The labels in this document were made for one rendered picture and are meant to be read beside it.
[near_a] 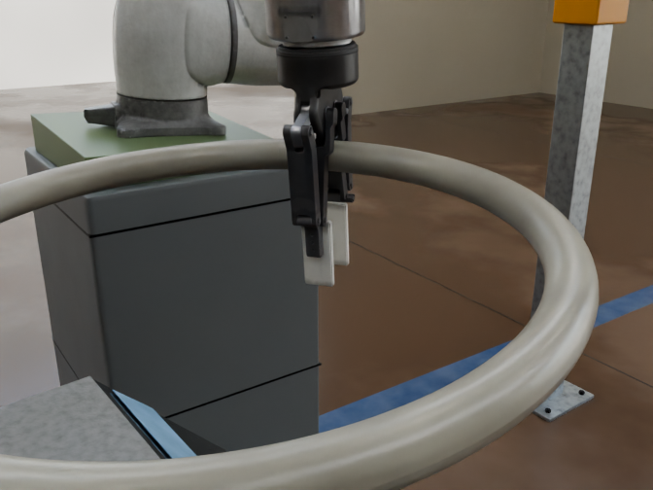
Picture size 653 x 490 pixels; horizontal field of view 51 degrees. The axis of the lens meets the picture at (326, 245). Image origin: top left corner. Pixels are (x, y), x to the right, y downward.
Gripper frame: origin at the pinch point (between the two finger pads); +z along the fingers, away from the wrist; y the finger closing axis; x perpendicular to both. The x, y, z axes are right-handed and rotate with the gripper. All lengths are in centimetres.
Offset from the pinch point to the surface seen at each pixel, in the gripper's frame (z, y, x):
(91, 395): -1.7, 30.6, -6.0
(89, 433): -1.9, 34.2, -3.5
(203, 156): -10.2, 4.4, -10.5
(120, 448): -1.9, 34.9, -0.8
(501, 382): -10.8, 35.3, 20.6
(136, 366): 32, -16, -39
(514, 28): 63, -703, -37
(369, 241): 97, -215, -57
